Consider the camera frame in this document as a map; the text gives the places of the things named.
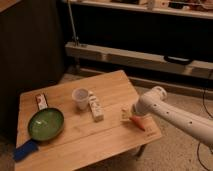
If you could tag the upper shelf board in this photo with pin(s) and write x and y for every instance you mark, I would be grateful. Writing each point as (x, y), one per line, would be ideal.
(148, 6)

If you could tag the black handle on shelf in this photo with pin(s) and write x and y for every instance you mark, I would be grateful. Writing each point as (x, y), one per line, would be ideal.
(179, 61)

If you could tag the wooden table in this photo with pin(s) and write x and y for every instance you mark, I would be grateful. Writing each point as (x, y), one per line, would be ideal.
(83, 141)

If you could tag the metal shelf post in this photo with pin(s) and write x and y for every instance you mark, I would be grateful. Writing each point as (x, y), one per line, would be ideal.
(75, 37)

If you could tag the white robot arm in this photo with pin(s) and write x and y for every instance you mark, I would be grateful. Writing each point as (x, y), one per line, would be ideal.
(152, 101)

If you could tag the green frying pan blue handle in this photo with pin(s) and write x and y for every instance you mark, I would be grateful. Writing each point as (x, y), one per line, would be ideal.
(43, 126)

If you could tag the white lower shelf board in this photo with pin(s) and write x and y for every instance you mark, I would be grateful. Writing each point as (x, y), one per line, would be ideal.
(137, 59)

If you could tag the orange carrot toy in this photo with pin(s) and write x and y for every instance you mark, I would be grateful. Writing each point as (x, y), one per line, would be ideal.
(137, 122)

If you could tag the white carton box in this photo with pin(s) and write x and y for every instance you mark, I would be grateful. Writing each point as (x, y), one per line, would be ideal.
(95, 107)

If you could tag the translucent plastic cup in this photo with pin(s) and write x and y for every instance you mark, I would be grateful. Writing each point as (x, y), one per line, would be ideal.
(81, 97)

